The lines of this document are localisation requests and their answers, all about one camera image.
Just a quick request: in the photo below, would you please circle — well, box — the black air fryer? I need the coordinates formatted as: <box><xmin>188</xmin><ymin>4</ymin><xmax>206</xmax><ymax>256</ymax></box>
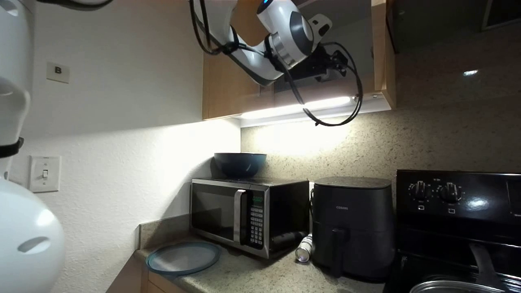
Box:
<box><xmin>310</xmin><ymin>176</ymin><xmax>396</xmax><ymax>282</ymax></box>

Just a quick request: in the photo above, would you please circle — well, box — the wooden cabinet door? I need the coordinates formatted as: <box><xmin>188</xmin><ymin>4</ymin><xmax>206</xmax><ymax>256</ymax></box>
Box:
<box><xmin>371</xmin><ymin>0</ymin><xmax>397</xmax><ymax>109</ymax></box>

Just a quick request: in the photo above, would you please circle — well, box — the white light switch plate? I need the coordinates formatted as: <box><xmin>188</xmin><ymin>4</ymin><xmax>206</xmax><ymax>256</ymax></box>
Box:
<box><xmin>28</xmin><ymin>155</ymin><xmax>62</xmax><ymax>193</ymax></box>

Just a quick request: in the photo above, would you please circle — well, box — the microwave door handle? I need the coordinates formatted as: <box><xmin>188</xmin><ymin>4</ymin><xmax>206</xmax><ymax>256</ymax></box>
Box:
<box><xmin>233</xmin><ymin>189</ymin><xmax>247</xmax><ymax>245</ymax></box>

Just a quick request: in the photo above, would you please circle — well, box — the blue rimmed round lid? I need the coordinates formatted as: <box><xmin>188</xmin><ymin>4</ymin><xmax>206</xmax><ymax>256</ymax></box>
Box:
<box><xmin>145</xmin><ymin>241</ymin><xmax>222</xmax><ymax>277</ymax></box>

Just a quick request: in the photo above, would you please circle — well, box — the silver bottle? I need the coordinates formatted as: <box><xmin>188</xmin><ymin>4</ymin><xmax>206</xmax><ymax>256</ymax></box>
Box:
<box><xmin>295</xmin><ymin>233</ymin><xmax>314</xmax><ymax>263</ymax></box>

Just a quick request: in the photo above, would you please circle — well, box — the air fryer basket handle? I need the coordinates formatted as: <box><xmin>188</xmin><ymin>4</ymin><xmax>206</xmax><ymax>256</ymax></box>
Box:
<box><xmin>329</xmin><ymin>228</ymin><xmax>347</xmax><ymax>279</ymax></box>

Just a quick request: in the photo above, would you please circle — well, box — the metal pan with handle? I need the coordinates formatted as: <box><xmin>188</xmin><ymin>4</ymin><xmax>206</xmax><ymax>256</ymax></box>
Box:
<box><xmin>409</xmin><ymin>243</ymin><xmax>521</xmax><ymax>293</ymax></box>

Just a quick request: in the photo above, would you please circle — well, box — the dark blue bowl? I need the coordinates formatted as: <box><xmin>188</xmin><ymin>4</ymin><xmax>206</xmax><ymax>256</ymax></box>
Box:
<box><xmin>214</xmin><ymin>152</ymin><xmax>267</xmax><ymax>179</ymax></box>

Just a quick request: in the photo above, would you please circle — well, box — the stove knob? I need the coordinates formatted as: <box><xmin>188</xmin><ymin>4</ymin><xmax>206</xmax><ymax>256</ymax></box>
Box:
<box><xmin>409</xmin><ymin>181</ymin><xmax>432</xmax><ymax>201</ymax></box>
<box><xmin>437</xmin><ymin>182</ymin><xmax>463</xmax><ymax>204</ymax></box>

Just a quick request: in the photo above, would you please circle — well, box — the microwave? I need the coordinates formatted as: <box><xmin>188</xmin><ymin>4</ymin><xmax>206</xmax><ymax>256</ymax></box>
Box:
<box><xmin>190</xmin><ymin>177</ymin><xmax>310</xmax><ymax>260</ymax></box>

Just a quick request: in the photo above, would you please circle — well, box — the wooden wall cabinet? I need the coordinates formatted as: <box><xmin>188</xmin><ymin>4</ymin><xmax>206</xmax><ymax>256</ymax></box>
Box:
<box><xmin>202</xmin><ymin>0</ymin><xmax>397</xmax><ymax>121</ymax></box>

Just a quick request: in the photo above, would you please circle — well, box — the black stove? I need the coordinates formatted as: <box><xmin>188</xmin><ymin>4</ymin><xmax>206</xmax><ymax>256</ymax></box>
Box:
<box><xmin>383</xmin><ymin>169</ymin><xmax>521</xmax><ymax>293</ymax></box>

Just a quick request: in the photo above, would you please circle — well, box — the under-cabinet light strip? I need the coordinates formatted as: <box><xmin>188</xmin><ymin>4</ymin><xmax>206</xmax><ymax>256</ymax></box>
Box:
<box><xmin>239</xmin><ymin>95</ymin><xmax>355</xmax><ymax>120</ymax></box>

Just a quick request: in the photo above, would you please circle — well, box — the white wall label plate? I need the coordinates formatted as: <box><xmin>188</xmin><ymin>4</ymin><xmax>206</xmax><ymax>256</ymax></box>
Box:
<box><xmin>46</xmin><ymin>61</ymin><xmax>71</xmax><ymax>84</ymax></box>

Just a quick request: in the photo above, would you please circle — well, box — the microwave door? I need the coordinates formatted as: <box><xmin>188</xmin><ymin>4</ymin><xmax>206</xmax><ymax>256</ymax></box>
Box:
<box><xmin>190</xmin><ymin>180</ymin><xmax>270</xmax><ymax>259</ymax></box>

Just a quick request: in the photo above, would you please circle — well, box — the dark range hood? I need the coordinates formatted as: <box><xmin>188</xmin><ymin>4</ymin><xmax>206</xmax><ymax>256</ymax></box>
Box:
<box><xmin>386</xmin><ymin>0</ymin><xmax>521</xmax><ymax>54</ymax></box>

